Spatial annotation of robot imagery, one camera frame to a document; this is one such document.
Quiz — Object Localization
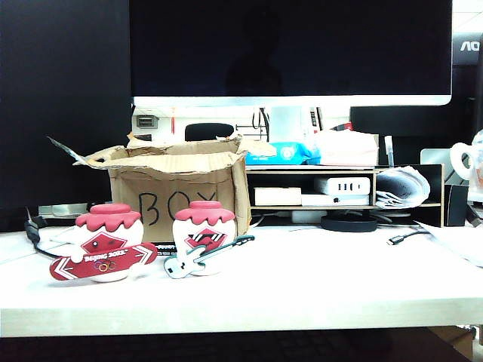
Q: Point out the white flat box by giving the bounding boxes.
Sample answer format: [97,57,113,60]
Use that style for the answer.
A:
[254,187,303,207]

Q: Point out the red white guitar doll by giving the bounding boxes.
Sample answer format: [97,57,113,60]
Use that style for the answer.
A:
[163,200,257,280]

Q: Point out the torn cardboard box marked BOX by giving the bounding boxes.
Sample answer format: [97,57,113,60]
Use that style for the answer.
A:
[47,131,253,242]

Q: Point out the red white snowboard doll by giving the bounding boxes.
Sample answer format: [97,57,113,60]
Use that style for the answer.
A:
[49,202,158,284]

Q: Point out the small black box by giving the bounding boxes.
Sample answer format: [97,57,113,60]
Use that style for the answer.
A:
[444,183,469,227]

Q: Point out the wooden desk shelf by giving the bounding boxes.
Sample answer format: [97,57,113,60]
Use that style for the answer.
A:
[245,164,445,227]

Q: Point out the blue tissue pack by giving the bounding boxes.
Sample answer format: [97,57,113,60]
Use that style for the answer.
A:
[245,141,321,166]

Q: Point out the black office chair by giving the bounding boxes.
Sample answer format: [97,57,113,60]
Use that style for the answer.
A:
[184,122,235,143]

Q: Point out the white flat device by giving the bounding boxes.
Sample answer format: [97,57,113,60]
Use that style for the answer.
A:
[301,194,371,207]

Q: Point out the white power strip charger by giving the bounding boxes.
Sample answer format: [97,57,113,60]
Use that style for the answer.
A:
[315,176,371,196]

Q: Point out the pink white tissue pack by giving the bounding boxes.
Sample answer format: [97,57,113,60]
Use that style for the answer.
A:
[314,130,380,167]

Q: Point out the silver-chinned large monitor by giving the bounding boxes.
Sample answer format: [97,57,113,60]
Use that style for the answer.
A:
[129,0,453,108]

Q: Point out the white pen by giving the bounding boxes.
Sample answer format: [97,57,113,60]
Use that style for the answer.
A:
[383,135,395,167]

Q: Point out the rolled paper stack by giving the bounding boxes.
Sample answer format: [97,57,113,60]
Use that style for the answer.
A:
[375,167,431,210]

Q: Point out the silver flat stand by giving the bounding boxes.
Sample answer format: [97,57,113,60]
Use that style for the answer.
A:
[37,203,100,219]

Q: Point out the silver metal stand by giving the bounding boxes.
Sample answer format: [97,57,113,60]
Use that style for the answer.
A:
[420,148,454,167]

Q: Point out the large black monitor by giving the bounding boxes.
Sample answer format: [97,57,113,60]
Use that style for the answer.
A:
[0,0,133,233]

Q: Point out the white ceramic mug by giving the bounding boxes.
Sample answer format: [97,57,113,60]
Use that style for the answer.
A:
[451,130,483,181]

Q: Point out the loose white papers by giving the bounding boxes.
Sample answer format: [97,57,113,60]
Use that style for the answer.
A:
[414,220,483,268]

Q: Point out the brown cardboard piece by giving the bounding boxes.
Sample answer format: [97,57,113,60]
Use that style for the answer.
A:
[429,326,475,361]

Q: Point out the grey AOC monitor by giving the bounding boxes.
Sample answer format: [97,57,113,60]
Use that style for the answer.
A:
[451,32,483,152]

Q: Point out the black USB cable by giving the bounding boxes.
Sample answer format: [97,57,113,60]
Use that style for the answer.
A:
[386,229,431,247]

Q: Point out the black cable with grey plug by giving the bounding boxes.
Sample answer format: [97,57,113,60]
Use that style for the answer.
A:
[24,216,63,259]

